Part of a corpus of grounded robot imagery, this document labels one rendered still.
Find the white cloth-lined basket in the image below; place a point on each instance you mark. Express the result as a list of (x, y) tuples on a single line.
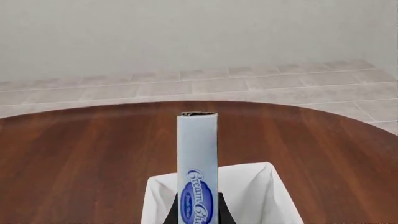
[(264, 193)]

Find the pale blue cream cheese box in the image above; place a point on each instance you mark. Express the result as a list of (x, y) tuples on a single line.
[(197, 163)]

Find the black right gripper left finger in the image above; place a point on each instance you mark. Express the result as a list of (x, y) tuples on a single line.
[(172, 213)]

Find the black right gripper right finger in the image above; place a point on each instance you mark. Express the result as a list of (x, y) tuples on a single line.
[(225, 213)]

